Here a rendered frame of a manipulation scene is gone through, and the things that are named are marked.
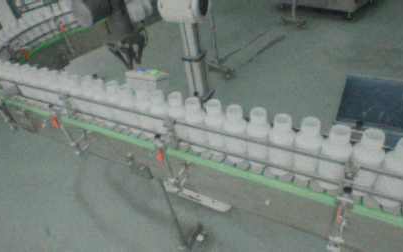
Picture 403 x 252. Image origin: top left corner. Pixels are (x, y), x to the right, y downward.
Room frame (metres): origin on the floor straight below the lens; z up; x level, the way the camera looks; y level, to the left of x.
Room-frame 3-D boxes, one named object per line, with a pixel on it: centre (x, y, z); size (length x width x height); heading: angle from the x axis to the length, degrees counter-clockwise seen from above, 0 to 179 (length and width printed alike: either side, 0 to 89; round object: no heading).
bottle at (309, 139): (0.43, -0.24, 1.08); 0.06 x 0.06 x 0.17
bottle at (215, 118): (0.57, -0.04, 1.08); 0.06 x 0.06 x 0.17
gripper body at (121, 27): (0.72, 0.15, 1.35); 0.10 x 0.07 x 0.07; 144
